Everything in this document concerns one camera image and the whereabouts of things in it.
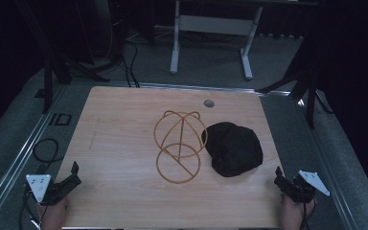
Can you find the person's left hand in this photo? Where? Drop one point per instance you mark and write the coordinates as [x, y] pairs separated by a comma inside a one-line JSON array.
[[53, 215]]

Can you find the metal floor rail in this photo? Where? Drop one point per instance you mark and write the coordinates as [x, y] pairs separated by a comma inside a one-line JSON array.
[[188, 86], [22, 153], [326, 159]]

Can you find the person's right hand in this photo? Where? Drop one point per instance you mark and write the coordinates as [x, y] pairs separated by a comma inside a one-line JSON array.
[[292, 214]]

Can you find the grey round table grommet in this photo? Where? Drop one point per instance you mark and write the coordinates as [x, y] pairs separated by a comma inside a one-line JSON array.
[[209, 103]]

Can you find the black tripod stand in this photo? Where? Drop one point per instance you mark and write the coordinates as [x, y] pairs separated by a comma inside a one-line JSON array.
[[57, 68], [303, 80]]

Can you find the black floor bracket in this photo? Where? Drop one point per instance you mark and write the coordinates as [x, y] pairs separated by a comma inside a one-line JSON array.
[[60, 119]]

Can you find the white desk frame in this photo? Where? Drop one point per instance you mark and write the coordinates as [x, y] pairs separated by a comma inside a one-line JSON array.
[[217, 25]]

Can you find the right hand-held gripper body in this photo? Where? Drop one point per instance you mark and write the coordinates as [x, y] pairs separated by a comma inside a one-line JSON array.
[[303, 188]]

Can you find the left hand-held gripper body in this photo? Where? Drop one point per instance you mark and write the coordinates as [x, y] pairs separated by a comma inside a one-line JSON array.
[[39, 187]]

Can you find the black hat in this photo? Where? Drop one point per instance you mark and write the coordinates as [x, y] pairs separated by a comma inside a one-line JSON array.
[[233, 148]]

